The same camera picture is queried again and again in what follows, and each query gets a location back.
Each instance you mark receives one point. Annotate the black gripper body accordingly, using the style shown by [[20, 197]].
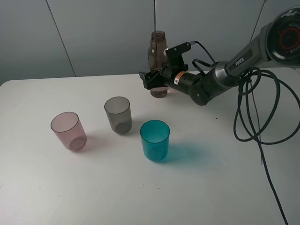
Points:
[[179, 80]]

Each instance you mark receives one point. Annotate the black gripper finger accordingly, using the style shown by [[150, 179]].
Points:
[[153, 75], [155, 84]]

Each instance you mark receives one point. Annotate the brown translucent water bottle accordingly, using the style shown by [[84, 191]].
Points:
[[156, 59]]

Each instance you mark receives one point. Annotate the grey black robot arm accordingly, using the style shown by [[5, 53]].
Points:
[[278, 41]]

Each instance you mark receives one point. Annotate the grey translucent plastic cup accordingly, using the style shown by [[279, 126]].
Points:
[[119, 114]]

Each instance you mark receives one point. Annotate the teal translucent plastic cup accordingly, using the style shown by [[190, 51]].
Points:
[[155, 139]]

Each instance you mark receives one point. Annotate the pink translucent plastic cup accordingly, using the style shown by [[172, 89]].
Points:
[[69, 130]]

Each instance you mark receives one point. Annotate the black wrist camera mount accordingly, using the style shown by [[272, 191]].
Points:
[[174, 55]]

